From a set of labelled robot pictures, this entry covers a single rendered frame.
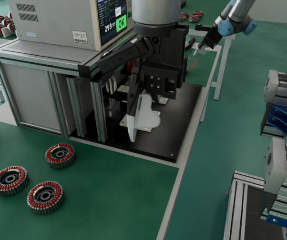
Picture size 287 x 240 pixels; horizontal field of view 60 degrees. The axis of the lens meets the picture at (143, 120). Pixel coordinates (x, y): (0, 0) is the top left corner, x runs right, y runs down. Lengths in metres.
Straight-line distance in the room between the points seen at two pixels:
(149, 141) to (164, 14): 0.73
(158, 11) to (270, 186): 0.55
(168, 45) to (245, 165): 1.83
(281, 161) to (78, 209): 0.62
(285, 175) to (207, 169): 1.34
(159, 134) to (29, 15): 0.70
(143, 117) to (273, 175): 0.42
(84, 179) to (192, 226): 0.95
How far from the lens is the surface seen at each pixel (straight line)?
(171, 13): 0.39
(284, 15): 6.41
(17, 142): 1.20
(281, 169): 0.72
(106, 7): 1.01
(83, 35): 1.00
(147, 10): 0.38
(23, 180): 0.98
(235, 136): 2.42
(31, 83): 1.09
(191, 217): 1.75
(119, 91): 1.10
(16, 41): 1.20
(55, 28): 1.07
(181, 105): 1.28
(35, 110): 1.17
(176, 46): 0.41
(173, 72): 0.40
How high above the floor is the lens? 1.46
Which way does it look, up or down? 36 degrees down
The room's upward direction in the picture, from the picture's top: straight up
